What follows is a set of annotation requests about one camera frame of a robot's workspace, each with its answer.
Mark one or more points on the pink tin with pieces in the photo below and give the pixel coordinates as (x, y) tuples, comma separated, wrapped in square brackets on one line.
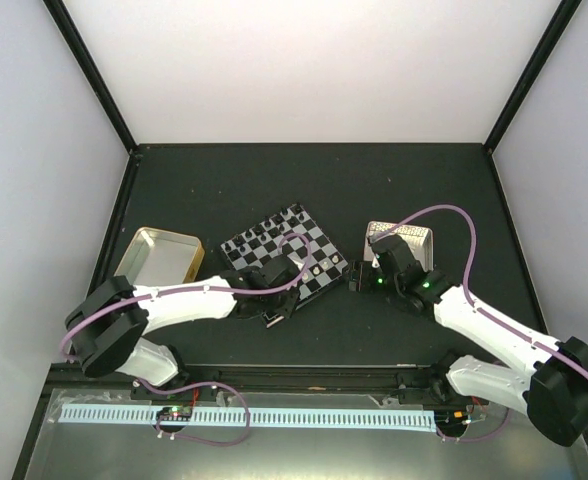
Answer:
[(419, 240)]

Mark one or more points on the gold metal tin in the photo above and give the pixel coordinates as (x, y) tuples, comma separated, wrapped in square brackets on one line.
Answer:
[(156, 257)]

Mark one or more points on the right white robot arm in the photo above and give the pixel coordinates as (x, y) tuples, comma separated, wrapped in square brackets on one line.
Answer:
[(535, 374)]

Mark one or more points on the right black frame post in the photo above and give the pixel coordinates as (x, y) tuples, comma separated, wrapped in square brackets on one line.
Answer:
[(547, 43)]

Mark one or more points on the black and white chessboard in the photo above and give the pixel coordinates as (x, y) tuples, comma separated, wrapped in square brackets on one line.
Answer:
[(282, 233)]

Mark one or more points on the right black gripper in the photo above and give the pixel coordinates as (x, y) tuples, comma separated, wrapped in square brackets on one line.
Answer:
[(358, 280)]

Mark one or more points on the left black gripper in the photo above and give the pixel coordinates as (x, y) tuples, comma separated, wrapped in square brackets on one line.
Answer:
[(286, 309)]

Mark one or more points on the black frame post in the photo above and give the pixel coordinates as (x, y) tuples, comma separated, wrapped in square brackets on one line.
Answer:
[(547, 43), (77, 46)]

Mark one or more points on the black mounting rail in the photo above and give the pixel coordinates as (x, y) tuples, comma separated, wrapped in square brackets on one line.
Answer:
[(410, 385)]

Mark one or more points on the left black frame post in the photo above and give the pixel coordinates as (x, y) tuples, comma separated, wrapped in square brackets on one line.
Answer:
[(77, 46)]

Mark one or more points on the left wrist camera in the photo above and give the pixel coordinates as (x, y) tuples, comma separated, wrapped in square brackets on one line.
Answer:
[(301, 260)]

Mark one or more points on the white slotted cable duct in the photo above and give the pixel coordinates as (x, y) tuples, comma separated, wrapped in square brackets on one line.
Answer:
[(254, 417)]

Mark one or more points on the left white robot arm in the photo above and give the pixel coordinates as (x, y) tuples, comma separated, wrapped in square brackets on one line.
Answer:
[(108, 330)]

